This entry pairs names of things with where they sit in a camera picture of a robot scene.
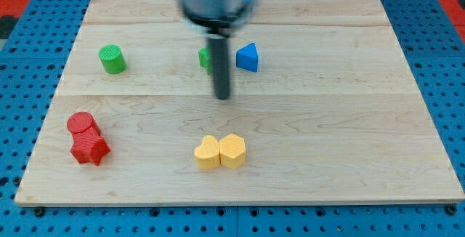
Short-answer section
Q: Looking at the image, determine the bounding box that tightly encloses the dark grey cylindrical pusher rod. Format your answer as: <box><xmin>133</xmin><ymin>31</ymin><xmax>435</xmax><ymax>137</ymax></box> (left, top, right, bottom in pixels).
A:
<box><xmin>207</xmin><ymin>35</ymin><xmax>230</xmax><ymax>100</ymax></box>

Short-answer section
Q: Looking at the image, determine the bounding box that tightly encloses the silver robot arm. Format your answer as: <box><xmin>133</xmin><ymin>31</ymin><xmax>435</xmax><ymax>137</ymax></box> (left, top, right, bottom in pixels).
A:
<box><xmin>179</xmin><ymin>0</ymin><xmax>254</xmax><ymax>100</ymax></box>

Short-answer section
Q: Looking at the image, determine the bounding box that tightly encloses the green star block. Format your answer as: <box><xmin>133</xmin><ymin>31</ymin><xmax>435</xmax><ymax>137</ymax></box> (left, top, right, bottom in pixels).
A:
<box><xmin>198</xmin><ymin>47</ymin><xmax>212</xmax><ymax>75</ymax></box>

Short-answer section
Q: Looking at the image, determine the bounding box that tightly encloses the red star block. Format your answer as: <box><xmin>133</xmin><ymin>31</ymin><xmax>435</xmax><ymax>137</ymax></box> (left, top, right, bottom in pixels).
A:
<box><xmin>70</xmin><ymin>127</ymin><xmax>110</xmax><ymax>166</ymax></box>

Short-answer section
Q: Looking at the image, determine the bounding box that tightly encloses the blue triangle block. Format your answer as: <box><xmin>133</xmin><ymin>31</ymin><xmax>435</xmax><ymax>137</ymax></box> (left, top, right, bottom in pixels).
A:
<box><xmin>235</xmin><ymin>43</ymin><xmax>259</xmax><ymax>73</ymax></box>

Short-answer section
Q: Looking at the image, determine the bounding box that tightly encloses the yellow hexagon block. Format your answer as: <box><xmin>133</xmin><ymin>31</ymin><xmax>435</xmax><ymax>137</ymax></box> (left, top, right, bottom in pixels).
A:
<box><xmin>219</xmin><ymin>134</ymin><xmax>246</xmax><ymax>169</ymax></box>

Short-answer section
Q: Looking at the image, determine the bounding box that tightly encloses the green cylinder block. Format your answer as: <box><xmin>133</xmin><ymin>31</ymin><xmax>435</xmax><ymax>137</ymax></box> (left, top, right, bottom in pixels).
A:
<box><xmin>98</xmin><ymin>44</ymin><xmax>126</xmax><ymax>74</ymax></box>

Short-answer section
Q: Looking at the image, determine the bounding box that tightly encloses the yellow heart block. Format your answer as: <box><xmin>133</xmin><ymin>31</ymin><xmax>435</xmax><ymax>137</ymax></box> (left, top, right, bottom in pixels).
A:
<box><xmin>194</xmin><ymin>135</ymin><xmax>220</xmax><ymax>169</ymax></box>

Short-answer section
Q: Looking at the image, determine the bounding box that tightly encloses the wooden board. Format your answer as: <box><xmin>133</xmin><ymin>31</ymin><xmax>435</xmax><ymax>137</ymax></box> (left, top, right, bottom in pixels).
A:
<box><xmin>15</xmin><ymin>0</ymin><xmax>464</xmax><ymax>207</ymax></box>

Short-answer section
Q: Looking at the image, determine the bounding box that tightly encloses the red cylinder block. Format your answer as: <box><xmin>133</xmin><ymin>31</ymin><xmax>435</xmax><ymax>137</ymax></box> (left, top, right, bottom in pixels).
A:
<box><xmin>67</xmin><ymin>111</ymin><xmax>101</xmax><ymax>135</ymax></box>

